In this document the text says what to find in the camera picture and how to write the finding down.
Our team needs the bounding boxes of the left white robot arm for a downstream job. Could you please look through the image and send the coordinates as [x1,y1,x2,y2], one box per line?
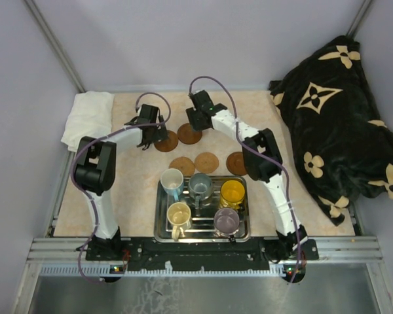
[71,104,168,260]

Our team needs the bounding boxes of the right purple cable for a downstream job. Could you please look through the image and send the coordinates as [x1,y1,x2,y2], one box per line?
[188,76,307,286]

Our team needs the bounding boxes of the black floral blanket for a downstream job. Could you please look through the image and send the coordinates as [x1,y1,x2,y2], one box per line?
[269,35,393,225]

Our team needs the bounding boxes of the woven rattan coaster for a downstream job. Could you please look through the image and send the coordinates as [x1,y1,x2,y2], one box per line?
[195,152,219,174]
[169,156,195,177]

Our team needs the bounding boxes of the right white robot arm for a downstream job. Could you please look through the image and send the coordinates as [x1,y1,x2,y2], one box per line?
[186,90,308,259]

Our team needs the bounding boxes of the aluminium frame rail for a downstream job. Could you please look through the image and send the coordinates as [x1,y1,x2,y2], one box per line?
[27,236,383,282]

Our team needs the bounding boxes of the brown wooden coaster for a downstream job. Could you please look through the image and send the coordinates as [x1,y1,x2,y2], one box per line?
[178,123,202,145]
[226,152,247,176]
[154,130,179,152]

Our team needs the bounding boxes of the grey metal mug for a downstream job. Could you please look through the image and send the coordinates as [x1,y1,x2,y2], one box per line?
[188,173,214,209]

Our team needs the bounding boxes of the yellow glass mug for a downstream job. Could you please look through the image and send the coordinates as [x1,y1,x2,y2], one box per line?
[220,180,246,211]

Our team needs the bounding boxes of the metal tray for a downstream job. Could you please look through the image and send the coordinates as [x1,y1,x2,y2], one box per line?
[154,175,250,243]

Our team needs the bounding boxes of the cream mug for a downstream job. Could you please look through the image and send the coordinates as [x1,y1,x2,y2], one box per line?
[166,202,192,241]

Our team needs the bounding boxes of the purple cable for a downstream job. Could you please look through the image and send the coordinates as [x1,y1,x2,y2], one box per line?
[70,92,172,285]
[188,76,307,286]

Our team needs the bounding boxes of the white folded cloth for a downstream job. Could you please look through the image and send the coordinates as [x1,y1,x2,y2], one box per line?
[61,91,115,152]

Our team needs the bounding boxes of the white and blue mug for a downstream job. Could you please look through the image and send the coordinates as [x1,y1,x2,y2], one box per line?
[160,168,184,202]

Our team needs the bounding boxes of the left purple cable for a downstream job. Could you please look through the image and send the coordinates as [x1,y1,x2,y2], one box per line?
[70,92,172,285]

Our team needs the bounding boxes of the purple mug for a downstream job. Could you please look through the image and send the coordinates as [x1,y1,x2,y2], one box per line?
[214,207,240,242]

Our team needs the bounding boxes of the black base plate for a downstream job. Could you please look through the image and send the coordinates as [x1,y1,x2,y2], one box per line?
[85,237,318,262]

